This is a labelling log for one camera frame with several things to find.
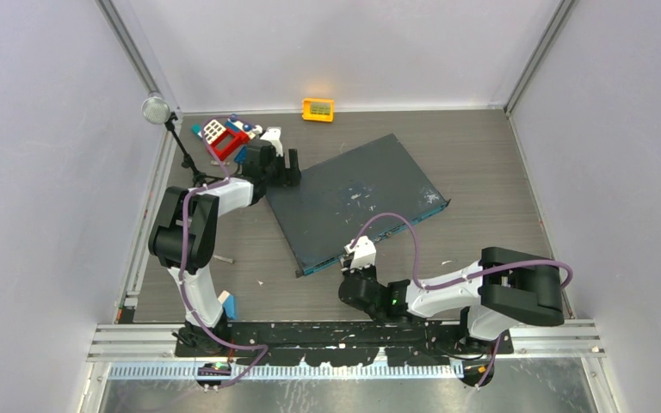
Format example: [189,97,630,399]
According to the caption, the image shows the red toy brick frame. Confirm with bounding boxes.
[209,128,250,161]

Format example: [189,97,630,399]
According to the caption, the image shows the dark grey network switch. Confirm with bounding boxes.
[266,134,449,277]

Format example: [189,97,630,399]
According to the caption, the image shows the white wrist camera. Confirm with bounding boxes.
[341,236,376,270]
[259,126,284,157]

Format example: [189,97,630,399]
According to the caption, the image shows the blue white wedge block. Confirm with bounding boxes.
[218,291,237,320]

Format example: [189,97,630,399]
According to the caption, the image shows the white window toy brick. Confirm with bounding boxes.
[200,119,227,145]

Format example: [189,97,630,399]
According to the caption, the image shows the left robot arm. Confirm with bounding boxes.
[148,139,301,356]

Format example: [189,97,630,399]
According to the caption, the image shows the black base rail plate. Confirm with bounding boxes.
[173,320,494,367]

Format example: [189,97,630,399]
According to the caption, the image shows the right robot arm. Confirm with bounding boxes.
[338,247,572,354]

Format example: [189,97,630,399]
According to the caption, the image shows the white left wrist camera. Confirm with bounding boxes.
[259,126,284,157]

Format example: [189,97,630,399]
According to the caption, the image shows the blue white toy brick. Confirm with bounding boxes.
[225,114,264,139]

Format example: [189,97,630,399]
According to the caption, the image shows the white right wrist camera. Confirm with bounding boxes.
[341,236,376,270]

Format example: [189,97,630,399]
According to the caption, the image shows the silver SFP module front left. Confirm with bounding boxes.
[213,255,235,264]

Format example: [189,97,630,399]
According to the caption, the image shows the small blue toy brick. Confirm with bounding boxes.
[233,146,247,165]

